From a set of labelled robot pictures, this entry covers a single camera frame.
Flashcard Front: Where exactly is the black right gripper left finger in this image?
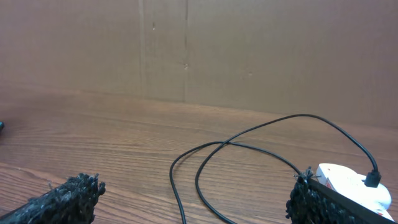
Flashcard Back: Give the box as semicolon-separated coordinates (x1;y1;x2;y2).
1;173;106;224

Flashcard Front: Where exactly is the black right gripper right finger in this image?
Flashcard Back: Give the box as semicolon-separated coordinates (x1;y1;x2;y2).
286;168;394;224

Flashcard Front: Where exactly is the blue smartphone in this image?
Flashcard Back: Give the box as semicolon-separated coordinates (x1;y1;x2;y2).
0;121;5;132

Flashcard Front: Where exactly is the white charger adapter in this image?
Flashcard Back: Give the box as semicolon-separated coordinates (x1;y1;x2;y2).
328;174;392;210

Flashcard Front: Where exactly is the white power strip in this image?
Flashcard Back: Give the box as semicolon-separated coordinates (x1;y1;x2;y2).
316;163;394;221

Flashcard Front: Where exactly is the black charging cable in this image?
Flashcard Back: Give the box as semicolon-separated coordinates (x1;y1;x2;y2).
169;113;382;224

